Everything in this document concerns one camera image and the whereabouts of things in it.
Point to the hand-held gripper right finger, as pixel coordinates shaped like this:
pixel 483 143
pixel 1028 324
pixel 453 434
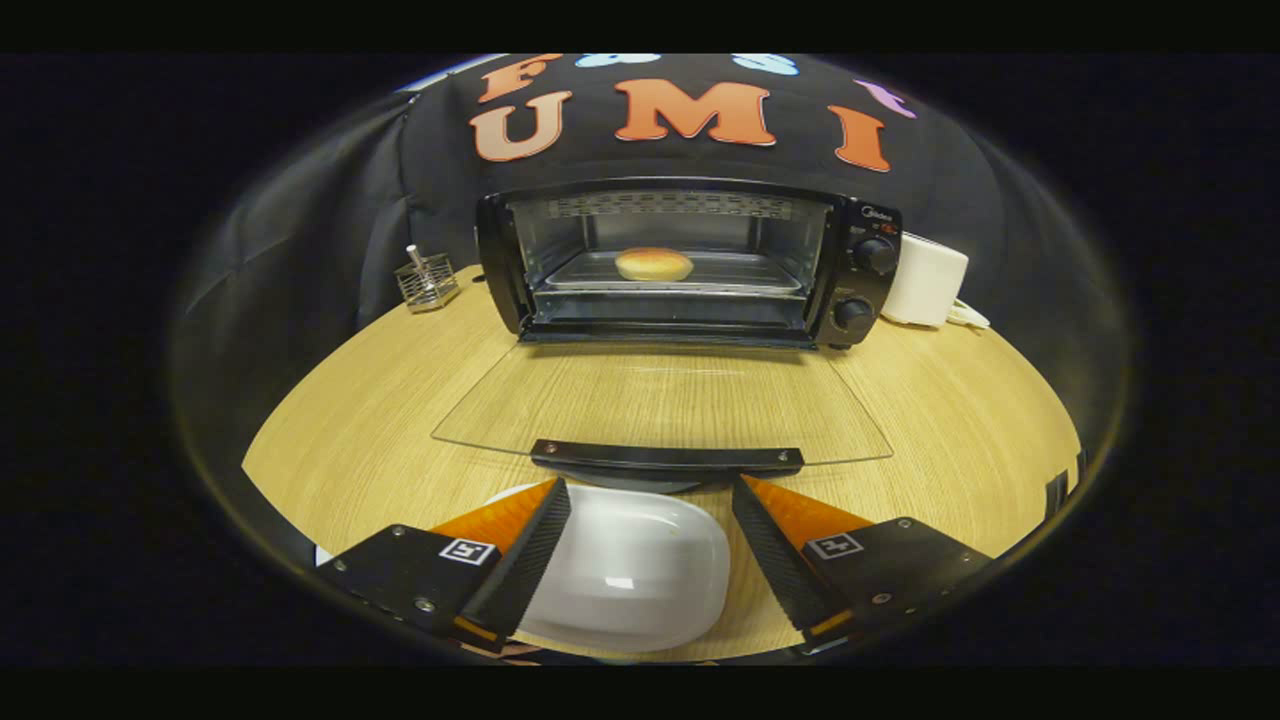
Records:
pixel 775 560

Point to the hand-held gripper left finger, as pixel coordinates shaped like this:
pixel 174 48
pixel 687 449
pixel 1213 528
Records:
pixel 525 565

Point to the black toaster oven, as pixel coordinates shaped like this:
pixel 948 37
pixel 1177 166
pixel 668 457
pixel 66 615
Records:
pixel 870 290

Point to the round golden bread bun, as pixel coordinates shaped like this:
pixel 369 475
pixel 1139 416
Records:
pixel 654 265

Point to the white bread toaster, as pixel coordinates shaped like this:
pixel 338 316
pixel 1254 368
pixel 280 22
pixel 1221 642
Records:
pixel 925 280

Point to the white plate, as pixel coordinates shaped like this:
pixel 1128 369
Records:
pixel 630 575

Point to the black backdrop cloth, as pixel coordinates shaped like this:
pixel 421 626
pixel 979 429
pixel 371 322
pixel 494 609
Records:
pixel 300 220

